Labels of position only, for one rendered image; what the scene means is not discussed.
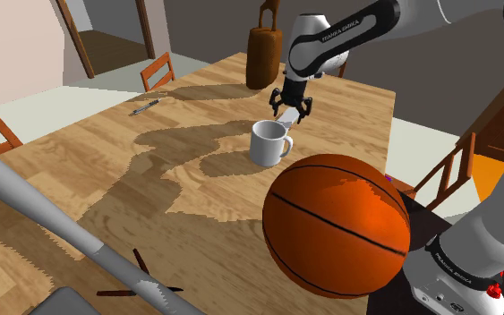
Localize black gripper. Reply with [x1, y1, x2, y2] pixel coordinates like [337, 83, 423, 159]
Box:
[269, 77, 314, 125]

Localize white flat bar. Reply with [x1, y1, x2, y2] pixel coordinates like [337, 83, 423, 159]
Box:
[276, 107, 301, 131]

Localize white mug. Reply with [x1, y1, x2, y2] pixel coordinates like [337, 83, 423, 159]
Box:
[249, 119, 295, 168]

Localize orange basketball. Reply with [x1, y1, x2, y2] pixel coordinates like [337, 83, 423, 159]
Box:
[261, 152, 412, 300]

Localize grey pen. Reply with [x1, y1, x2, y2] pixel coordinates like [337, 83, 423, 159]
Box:
[128, 98, 162, 117]

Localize wooden table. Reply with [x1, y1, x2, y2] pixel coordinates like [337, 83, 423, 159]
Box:
[0, 51, 397, 315]

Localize dark red stick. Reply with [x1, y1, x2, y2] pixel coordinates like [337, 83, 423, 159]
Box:
[96, 285, 184, 298]
[132, 248, 151, 276]

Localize grey baseball bat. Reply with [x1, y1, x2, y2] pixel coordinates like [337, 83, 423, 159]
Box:
[0, 139, 206, 315]

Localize grey flat slab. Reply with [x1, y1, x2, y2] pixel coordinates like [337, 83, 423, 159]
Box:
[28, 285, 90, 315]

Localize wooden door frame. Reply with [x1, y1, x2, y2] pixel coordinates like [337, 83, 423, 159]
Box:
[54, 0, 157, 80]

